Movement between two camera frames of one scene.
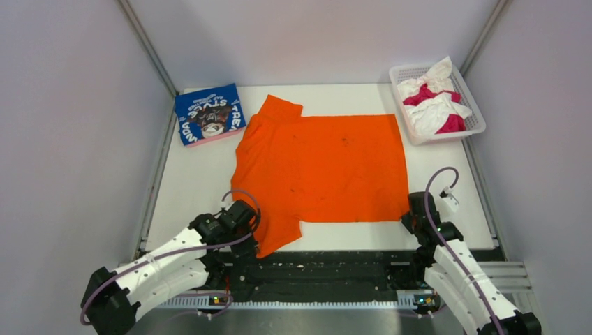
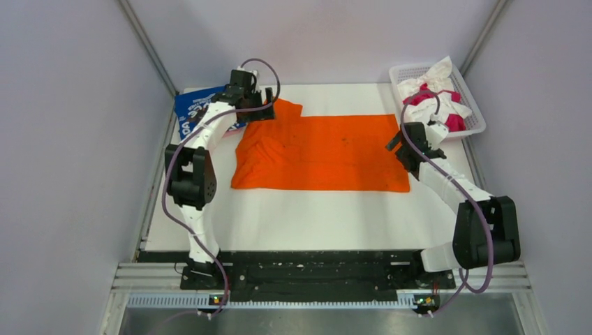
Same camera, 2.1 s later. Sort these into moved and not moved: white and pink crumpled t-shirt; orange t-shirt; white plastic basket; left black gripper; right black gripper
Moved: left black gripper; right black gripper; orange t-shirt
Not moved: white plastic basket; white and pink crumpled t-shirt
